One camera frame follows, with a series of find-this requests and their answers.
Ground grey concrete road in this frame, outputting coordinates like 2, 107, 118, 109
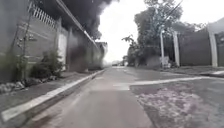
19, 65, 224, 128

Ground pole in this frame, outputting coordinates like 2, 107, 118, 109
159, 29, 166, 69

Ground large tree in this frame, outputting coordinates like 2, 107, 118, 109
121, 0, 188, 67

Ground dark overhanging tree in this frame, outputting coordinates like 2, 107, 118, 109
39, 0, 116, 41

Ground green bush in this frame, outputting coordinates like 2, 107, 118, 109
29, 49, 65, 80

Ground pale concrete kerb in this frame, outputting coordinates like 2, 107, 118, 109
0, 69, 106, 128

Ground grey pavement strip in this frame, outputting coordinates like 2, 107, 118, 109
159, 65, 224, 79

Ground grey raised pavement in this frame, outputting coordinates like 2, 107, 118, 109
0, 69, 101, 113

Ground thin climbing plant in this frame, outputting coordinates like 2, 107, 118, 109
13, 13, 36, 83

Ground long grey boundary wall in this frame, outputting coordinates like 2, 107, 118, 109
0, 0, 109, 84

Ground overhead wires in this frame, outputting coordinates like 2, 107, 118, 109
156, 0, 186, 28

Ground dark wall with white pillars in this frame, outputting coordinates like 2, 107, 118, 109
163, 17, 224, 69

